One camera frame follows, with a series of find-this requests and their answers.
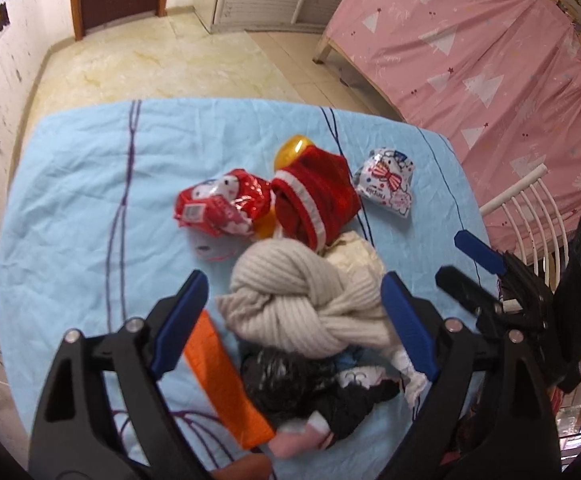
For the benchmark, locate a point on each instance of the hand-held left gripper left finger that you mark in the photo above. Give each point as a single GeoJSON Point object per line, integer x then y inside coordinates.
{"type": "Point", "coordinates": [180, 325]}

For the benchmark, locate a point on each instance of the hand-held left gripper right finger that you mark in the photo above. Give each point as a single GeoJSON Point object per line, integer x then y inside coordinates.
{"type": "Point", "coordinates": [410, 330]}

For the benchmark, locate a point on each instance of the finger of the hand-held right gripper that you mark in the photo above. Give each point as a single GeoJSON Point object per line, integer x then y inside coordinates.
{"type": "Point", "coordinates": [480, 255]}
{"type": "Point", "coordinates": [465, 290]}

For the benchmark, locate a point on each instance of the white printed snack bag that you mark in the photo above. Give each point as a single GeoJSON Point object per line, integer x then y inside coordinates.
{"type": "Point", "coordinates": [385, 180]}

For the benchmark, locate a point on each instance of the red foil snack bag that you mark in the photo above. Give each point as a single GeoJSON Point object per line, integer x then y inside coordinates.
{"type": "Point", "coordinates": [215, 205]}

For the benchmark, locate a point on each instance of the white cloth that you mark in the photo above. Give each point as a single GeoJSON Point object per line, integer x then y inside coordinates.
{"type": "Point", "coordinates": [410, 385]}

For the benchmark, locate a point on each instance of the white metal chair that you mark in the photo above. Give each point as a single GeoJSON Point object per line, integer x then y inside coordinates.
{"type": "Point", "coordinates": [515, 182]}

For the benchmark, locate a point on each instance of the cream plastic bag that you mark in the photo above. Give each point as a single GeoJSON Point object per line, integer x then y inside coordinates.
{"type": "Point", "coordinates": [353, 255]}

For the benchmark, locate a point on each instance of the black garment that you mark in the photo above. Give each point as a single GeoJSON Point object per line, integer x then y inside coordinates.
{"type": "Point", "coordinates": [350, 405]}

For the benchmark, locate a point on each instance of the beige knit scarf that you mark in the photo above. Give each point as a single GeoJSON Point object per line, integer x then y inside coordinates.
{"type": "Point", "coordinates": [285, 290]}

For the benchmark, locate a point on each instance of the pink sock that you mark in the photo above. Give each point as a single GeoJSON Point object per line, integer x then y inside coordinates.
{"type": "Point", "coordinates": [295, 442]}

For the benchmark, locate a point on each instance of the light blue bedsheet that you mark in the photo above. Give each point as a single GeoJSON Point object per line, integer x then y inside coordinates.
{"type": "Point", "coordinates": [95, 185]}

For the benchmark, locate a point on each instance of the red knit hat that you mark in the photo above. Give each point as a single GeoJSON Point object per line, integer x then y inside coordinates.
{"type": "Point", "coordinates": [315, 195]}

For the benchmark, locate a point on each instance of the pink printed bed sheet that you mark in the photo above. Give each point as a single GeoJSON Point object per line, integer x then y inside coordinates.
{"type": "Point", "coordinates": [495, 60]}

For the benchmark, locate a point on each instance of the wooden bed frame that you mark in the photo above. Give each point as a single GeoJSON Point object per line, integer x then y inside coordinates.
{"type": "Point", "coordinates": [323, 50]}

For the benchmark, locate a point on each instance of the black wall socket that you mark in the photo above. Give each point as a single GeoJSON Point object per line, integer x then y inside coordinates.
{"type": "Point", "coordinates": [1, 17]}

